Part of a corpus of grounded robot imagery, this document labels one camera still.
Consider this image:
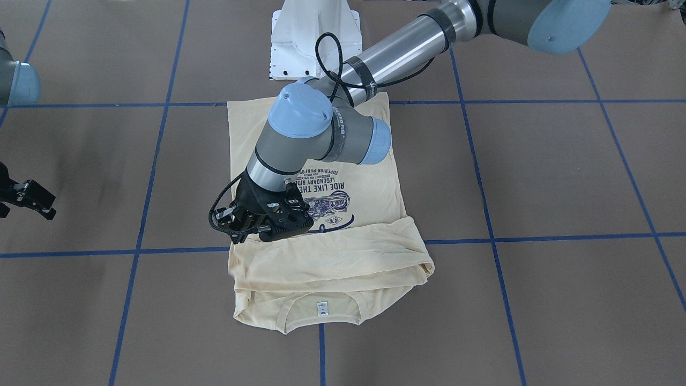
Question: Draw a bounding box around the silver grey blue right arm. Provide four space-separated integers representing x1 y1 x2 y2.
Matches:
1 31 56 221

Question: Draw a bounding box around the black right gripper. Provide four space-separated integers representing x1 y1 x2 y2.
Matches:
1 162 56 221

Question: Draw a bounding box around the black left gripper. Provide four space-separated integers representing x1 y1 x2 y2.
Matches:
213 174 290 244

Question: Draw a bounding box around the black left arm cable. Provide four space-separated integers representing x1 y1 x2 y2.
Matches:
208 32 436 236

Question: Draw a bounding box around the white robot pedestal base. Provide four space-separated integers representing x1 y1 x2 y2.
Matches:
269 0 366 81

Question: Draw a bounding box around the beige long-sleeve printed shirt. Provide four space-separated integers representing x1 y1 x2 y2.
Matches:
227 92 435 335

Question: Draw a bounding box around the silver grey blue left arm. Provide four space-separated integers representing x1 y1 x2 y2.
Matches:
208 1 611 244

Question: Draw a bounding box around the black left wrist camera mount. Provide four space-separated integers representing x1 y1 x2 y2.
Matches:
257 181 314 242

